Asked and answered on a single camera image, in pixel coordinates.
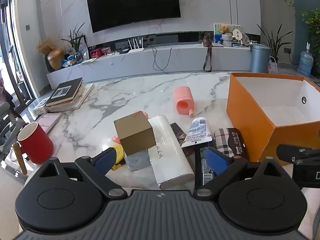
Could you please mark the dried flower bunch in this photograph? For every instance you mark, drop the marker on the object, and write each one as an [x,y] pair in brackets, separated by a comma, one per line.
[45,46]

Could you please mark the black hardcover book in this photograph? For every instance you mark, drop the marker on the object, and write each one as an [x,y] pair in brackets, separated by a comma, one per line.
[65,91]

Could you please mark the flat magazine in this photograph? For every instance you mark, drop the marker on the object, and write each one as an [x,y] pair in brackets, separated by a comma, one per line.
[89,60]

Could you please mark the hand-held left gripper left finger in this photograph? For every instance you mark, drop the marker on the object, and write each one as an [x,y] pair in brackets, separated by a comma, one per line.
[107,161]

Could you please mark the orange cardboard box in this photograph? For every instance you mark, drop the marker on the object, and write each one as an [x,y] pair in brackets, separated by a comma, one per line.
[250,115]

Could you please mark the white router with antennas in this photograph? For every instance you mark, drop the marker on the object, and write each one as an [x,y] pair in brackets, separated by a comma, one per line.
[136,48]

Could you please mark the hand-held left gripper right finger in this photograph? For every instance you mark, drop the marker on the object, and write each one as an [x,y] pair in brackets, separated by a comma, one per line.
[217,161]

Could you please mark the plaid glasses case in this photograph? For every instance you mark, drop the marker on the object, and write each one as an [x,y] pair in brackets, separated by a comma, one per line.
[225,140]

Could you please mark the stack of books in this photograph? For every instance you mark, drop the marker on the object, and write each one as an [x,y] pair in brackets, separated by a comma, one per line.
[80,98]

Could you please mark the gold cardboard box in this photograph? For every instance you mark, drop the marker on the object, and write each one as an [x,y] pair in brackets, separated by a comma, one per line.
[135,135]

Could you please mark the white marble television console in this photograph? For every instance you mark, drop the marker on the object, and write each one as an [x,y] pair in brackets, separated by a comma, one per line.
[175,60]

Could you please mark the teddy bear display items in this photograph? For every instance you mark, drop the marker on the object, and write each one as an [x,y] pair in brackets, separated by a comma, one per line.
[220,30]

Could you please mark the tall bushy green plant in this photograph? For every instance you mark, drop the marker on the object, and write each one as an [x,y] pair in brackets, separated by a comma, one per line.
[313,27]

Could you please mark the white printed tube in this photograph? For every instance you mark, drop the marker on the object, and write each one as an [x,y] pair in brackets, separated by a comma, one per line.
[197,130]

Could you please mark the red gift box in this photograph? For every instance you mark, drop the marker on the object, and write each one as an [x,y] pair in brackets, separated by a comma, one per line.
[95,53]

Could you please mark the small pastel gift bag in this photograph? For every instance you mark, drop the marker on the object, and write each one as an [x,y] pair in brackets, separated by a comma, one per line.
[273,66]

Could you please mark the blue water jug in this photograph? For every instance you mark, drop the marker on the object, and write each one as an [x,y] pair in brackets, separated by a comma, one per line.
[305,62]

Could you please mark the grey marbled box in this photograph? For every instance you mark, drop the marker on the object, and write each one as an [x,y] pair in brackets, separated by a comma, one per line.
[138,160]

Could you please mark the pink pump bottle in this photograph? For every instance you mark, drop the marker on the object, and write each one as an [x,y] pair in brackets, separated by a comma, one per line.
[116,139]

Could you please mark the black flat television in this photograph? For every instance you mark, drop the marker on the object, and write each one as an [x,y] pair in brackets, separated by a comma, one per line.
[132,2]

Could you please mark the blue snack bags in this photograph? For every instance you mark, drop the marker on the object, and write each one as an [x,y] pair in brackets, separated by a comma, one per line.
[71,61]

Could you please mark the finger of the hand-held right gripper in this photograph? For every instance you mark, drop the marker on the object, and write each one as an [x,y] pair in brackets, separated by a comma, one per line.
[287,152]

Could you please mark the pink tumbler with loop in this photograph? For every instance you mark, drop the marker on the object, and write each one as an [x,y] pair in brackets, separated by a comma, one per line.
[183,97]

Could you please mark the green leafy plant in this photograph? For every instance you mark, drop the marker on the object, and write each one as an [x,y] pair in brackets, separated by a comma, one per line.
[75,38]

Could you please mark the round white paper fan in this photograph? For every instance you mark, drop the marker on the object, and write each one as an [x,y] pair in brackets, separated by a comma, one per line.
[237,33]

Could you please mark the long white box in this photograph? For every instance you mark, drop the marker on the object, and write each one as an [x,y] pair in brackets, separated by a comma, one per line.
[170,160]

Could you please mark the gold vase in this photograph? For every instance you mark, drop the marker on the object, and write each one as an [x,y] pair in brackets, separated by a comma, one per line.
[55,59]

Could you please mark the small white printed box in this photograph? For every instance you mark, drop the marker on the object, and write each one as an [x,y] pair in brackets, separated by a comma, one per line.
[40,108]

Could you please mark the blue-grey trash can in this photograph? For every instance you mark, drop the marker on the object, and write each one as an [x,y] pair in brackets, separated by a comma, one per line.
[260,58]

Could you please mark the black shampoo bottle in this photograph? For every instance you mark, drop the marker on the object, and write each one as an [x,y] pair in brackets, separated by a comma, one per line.
[203,166]

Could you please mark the potted long-leaf plant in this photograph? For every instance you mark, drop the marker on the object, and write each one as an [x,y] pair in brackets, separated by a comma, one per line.
[275,42]

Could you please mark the sliding glass door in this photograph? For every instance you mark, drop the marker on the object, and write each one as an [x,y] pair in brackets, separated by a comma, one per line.
[15,55]

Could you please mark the yellow tape measure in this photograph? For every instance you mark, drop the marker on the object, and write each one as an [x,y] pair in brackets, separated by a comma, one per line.
[120,152]

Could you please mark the round decorative plate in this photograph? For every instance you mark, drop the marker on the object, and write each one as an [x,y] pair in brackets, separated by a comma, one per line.
[246,39]

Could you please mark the black wall outlet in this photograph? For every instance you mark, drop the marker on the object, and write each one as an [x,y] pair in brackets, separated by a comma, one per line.
[287,50]

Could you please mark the grey round tins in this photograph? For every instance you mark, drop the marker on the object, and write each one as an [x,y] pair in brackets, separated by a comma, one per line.
[227,40]

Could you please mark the pink flat box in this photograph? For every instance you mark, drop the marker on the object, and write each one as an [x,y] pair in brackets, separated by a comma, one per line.
[48,122]

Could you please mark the dark brown patterned packet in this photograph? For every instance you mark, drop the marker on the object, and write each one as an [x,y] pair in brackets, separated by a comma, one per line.
[178,133]

